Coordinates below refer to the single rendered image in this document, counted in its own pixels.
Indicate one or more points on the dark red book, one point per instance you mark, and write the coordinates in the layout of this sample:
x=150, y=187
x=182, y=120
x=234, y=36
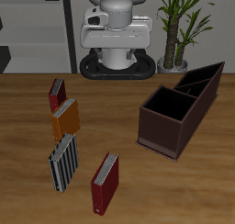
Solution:
x=60, y=96

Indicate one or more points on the orange book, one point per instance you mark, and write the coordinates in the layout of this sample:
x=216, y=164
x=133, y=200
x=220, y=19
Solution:
x=68, y=120

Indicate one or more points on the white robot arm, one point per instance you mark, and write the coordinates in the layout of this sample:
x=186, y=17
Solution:
x=116, y=10

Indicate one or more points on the dark brown desk caddy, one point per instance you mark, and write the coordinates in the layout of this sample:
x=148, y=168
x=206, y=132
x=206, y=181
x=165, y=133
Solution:
x=165, y=126

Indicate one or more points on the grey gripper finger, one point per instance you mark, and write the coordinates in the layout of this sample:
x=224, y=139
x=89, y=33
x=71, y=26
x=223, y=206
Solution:
x=96, y=51
x=132, y=53

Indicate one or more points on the grey shelf unit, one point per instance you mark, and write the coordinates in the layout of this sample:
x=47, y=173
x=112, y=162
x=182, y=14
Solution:
x=33, y=35

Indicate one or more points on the black grey striped book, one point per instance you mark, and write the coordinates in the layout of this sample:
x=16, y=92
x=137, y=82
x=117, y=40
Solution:
x=65, y=163

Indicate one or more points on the flat black base plate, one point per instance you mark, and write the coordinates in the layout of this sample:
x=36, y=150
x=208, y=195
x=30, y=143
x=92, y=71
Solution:
x=91, y=71

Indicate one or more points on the bright red book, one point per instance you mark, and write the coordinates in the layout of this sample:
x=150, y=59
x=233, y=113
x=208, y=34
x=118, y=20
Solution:
x=107, y=188

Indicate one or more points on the green pot plant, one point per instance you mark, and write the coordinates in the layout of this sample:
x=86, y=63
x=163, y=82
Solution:
x=171, y=41

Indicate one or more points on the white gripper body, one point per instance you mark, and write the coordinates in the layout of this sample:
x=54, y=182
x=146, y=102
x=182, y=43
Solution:
x=116, y=38

